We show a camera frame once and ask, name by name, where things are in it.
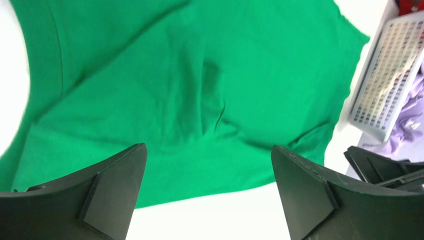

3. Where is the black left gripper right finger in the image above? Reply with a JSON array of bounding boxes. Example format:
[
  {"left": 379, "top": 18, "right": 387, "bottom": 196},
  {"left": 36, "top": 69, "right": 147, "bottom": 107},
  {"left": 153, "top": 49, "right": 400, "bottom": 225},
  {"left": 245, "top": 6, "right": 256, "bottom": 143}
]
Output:
[{"left": 271, "top": 145, "right": 424, "bottom": 240}]

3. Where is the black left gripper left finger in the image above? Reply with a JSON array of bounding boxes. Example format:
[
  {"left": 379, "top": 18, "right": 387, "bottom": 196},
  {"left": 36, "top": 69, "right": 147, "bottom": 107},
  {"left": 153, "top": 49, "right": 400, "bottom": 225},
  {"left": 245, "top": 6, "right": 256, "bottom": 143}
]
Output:
[{"left": 0, "top": 143, "right": 148, "bottom": 240}]

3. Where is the red t-shirt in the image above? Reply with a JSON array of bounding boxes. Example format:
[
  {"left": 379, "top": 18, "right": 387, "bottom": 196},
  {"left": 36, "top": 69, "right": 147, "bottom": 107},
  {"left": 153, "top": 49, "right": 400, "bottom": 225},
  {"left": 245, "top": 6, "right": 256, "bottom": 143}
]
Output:
[{"left": 397, "top": 0, "right": 424, "bottom": 16}]

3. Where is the green t-shirt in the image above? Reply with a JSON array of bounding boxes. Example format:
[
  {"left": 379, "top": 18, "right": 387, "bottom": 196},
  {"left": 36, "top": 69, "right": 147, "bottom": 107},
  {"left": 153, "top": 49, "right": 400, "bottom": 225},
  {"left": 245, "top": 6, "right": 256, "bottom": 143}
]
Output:
[{"left": 0, "top": 0, "right": 369, "bottom": 208}]

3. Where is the white plastic laundry basket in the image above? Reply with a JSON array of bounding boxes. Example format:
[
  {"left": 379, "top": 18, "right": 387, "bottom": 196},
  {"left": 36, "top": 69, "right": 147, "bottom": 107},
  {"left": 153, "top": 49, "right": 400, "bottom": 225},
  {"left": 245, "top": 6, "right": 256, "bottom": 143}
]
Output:
[{"left": 349, "top": 11, "right": 424, "bottom": 143}]

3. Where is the lavender t-shirt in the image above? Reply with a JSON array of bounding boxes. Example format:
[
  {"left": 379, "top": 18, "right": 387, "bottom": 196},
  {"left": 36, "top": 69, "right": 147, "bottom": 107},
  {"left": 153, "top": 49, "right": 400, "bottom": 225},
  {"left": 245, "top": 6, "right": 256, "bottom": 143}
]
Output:
[{"left": 361, "top": 64, "right": 424, "bottom": 158}]

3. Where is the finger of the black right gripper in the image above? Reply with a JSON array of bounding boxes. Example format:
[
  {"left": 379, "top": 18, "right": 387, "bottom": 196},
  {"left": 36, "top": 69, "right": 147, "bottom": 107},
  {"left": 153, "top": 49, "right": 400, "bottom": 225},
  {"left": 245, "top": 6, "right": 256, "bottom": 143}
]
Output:
[{"left": 344, "top": 146, "right": 424, "bottom": 193}]

